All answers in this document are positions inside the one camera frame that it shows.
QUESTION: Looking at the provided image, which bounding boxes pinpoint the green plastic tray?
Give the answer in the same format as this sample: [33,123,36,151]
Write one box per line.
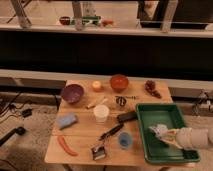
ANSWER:
[136,103,200,164]

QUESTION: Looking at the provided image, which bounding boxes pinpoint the black rectangular block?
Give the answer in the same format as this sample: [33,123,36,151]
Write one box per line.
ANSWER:
[117,111,137,123]

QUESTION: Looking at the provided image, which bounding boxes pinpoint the red chili pepper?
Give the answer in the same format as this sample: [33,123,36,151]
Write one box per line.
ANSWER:
[57,136,78,156]

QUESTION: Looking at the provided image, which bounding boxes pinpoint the blue cup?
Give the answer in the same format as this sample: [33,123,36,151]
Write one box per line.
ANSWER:
[118,132,133,149]

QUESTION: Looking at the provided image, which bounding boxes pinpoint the orange bowl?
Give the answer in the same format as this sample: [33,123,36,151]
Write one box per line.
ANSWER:
[110,74,129,93]

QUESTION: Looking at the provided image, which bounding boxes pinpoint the black metal keys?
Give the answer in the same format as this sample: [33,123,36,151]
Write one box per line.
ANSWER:
[115,96,136,107]

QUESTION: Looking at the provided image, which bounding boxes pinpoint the black floor cables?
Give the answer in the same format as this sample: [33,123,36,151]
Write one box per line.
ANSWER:
[0,93,34,148]

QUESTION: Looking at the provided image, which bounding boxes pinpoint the black binder clip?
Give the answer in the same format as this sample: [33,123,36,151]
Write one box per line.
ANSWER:
[91,145,106,160]

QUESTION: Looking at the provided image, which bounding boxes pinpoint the wooden handled utensil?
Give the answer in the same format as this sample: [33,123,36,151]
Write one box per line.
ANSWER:
[86,97,108,109]

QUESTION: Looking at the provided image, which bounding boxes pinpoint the white plastic cup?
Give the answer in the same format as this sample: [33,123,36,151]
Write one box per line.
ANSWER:
[93,105,110,123]

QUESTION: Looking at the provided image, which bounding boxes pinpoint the patterned towel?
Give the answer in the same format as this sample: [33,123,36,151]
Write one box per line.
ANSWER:
[148,123,184,150]

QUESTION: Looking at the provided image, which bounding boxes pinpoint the dark red background bowl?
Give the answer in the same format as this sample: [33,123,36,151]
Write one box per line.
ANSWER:
[59,16,70,25]

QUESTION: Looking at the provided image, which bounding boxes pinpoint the black background box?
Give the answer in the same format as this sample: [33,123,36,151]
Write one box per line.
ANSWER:
[137,0,213,29]

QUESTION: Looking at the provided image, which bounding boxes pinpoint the purple bowl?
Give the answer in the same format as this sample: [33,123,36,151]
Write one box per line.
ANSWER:
[61,84,84,104]

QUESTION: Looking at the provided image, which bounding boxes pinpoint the green background toy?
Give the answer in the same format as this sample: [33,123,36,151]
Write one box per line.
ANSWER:
[82,16,101,26]

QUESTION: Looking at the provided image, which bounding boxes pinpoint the small orange fruit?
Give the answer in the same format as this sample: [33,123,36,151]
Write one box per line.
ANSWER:
[92,81,103,92]

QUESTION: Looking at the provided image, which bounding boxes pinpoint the blue sponge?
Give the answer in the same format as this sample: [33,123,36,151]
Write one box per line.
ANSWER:
[57,113,77,130]

